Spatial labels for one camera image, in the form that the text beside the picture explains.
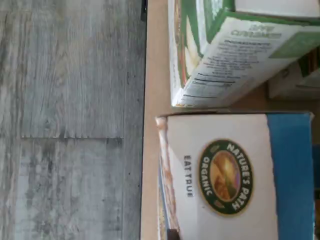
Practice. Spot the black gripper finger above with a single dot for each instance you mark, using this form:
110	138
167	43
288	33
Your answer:
173	235

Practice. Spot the blue white flax oatmeal box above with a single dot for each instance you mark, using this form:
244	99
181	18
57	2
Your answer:
237	175

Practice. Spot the green Nature's Path oatmeal box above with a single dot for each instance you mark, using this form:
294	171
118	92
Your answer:
225	50

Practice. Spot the black metal shelf rack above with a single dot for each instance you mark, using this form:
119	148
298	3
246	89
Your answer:
143	10

